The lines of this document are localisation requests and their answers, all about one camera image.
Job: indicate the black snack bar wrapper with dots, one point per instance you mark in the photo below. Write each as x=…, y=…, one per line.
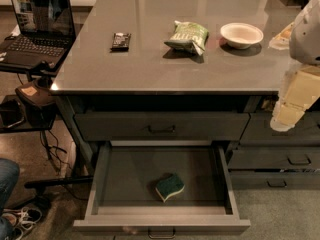
x=120, y=41

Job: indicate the white paper bowl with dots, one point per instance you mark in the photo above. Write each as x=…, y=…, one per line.
x=241, y=35

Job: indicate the grey kitchen island cabinet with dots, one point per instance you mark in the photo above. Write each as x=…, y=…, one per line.
x=176, y=104

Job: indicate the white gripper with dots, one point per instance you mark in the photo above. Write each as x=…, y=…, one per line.
x=306, y=37

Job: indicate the right grey bottom drawer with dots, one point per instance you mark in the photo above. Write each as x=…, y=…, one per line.
x=274, y=180

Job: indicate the right grey middle drawer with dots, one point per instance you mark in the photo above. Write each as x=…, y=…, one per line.
x=275, y=158

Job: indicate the blue jeans leg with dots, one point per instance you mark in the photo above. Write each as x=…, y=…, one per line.
x=9, y=174

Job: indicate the black box with sticky note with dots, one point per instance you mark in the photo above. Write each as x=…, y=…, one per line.
x=40, y=106

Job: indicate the open grey middle drawer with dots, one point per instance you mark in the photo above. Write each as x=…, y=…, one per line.
x=123, y=199

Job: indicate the black laptop stand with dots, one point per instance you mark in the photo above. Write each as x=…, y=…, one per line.
x=13, y=120

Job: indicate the green yellow sponge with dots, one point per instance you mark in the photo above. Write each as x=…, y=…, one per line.
x=170, y=186

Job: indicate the white sneaker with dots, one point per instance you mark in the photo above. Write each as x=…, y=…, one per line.
x=22, y=221

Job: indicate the green chip bag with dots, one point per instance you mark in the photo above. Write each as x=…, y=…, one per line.
x=188, y=36

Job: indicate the black laptop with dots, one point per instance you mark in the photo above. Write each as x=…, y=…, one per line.
x=46, y=35

